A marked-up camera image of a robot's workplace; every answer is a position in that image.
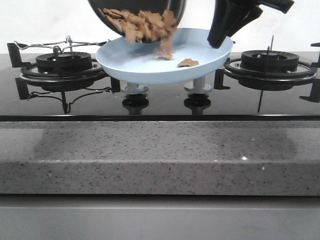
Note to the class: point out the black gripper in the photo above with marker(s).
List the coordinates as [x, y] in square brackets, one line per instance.
[232, 15]

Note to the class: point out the black frying pan mint handle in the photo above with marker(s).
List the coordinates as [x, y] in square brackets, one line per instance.
[134, 6]

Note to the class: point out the brown meat pieces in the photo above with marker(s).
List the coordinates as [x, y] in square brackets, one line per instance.
[145, 26]

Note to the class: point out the light blue plate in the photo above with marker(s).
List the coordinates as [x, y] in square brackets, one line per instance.
[193, 57]

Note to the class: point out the black burner far side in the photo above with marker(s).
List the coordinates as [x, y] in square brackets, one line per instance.
[276, 61]

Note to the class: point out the silver knob far side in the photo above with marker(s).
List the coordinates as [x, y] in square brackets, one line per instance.
[198, 86]

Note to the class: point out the black pan support far side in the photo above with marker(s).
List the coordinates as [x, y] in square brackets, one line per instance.
[306, 73]

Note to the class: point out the silver knob near pan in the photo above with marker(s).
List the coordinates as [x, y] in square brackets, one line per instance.
[134, 88]

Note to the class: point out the black burner near pan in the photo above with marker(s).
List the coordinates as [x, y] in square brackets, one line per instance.
[68, 62]

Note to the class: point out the black pan support near pan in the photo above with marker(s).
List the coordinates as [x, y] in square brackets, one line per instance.
[35, 84]

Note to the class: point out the black glass gas cooktop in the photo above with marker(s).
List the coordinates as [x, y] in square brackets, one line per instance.
[231, 99]

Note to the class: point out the grey cabinet front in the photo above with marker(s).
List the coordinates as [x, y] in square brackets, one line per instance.
[101, 217]

